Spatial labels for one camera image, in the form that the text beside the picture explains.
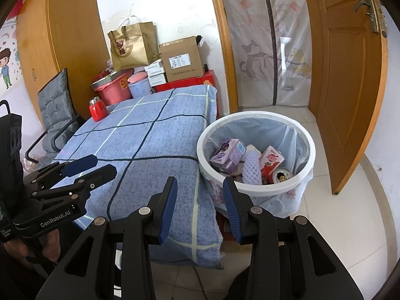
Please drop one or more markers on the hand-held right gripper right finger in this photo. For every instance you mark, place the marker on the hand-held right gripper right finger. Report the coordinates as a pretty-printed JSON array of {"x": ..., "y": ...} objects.
[{"x": 232, "y": 212}]

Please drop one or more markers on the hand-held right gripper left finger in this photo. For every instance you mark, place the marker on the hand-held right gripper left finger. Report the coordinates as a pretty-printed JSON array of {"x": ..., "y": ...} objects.
[{"x": 167, "y": 215}]

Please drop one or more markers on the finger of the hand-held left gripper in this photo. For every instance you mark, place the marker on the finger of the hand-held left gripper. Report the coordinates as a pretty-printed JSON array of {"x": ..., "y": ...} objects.
[
  {"x": 79, "y": 164},
  {"x": 100, "y": 175}
]

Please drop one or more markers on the purple milk carton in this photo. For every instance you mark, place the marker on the purple milk carton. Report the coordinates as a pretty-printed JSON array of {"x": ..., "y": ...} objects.
[{"x": 226, "y": 154}]

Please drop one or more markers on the red drink can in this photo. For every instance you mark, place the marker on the red drink can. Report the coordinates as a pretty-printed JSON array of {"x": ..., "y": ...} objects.
[{"x": 282, "y": 175}]

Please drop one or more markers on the strawberry milk carton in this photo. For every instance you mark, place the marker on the strawberry milk carton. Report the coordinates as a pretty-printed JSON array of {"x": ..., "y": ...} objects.
[{"x": 271, "y": 159}]

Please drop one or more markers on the clear plastic bin liner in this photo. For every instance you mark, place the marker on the clear plastic bin liner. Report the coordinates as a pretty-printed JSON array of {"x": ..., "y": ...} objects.
[{"x": 293, "y": 150}]

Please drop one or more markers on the white round trash bin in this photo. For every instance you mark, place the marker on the white round trash bin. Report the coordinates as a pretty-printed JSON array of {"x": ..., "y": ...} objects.
[{"x": 218, "y": 122}]

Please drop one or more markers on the person's left hand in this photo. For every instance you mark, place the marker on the person's left hand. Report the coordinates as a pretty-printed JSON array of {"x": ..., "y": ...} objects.
[{"x": 50, "y": 243}]

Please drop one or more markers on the blue checked tablecloth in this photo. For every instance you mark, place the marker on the blue checked tablecloth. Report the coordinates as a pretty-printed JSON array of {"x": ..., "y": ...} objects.
[{"x": 140, "y": 150}]

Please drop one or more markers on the red jar with metal lid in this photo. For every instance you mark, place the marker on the red jar with metal lid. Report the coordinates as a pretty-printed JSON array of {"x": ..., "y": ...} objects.
[{"x": 97, "y": 111}]

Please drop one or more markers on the grey cushioned chair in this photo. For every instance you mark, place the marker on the grey cushioned chair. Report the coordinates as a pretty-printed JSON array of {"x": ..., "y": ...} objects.
[{"x": 54, "y": 100}]

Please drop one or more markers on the pink plastic basin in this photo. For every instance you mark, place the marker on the pink plastic basin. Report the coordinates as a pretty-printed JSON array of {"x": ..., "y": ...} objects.
[{"x": 114, "y": 95}]

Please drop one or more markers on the striped tray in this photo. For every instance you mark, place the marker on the striped tray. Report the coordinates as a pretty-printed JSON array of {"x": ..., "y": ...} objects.
[{"x": 106, "y": 79}]

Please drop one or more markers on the light blue bucket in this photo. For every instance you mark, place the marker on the light blue bucket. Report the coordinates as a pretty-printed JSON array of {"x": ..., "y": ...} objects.
[{"x": 140, "y": 90}]

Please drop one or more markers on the pink bucket lid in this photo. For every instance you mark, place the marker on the pink bucket lid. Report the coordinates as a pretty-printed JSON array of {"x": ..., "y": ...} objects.
[{"x": 138, "y": 77}]

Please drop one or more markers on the flat red box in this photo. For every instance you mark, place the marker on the flat red box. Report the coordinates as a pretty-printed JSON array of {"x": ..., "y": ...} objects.
[{"x": 187, "y": 82}]

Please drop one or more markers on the gold paper bag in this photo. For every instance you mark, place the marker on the gold paper bag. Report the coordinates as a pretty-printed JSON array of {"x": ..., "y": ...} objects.
[{"x": 134, "y": 45}]

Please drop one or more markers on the wooden wardrobe door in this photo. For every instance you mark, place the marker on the wooden wardrobe door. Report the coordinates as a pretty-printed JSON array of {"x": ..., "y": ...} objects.
[{"x": 68, "y": 22}]

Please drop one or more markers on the brown cardboard box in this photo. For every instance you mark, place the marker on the brown cardboard box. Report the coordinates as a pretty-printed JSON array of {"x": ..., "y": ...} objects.
[{"x": 181, "y": 59}]

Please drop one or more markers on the wooden room door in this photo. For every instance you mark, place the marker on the wooden room door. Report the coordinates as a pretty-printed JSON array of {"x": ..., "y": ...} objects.
[{"x": 343, "y": 84}]

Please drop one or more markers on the dog printed door curtain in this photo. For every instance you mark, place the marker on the dog printed door curtain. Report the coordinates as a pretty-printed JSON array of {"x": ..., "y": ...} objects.
[{"x": 250, "y": 22}]

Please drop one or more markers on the cartoon wall sticker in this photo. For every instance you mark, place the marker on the cartoon wall sticker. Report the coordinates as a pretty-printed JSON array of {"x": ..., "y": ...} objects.
[{"x": 7, "y": 65}]

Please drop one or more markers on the wooden door frame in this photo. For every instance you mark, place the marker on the wooden door frame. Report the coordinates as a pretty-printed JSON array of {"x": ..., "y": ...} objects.
[{"x": 223, "y": 37}]

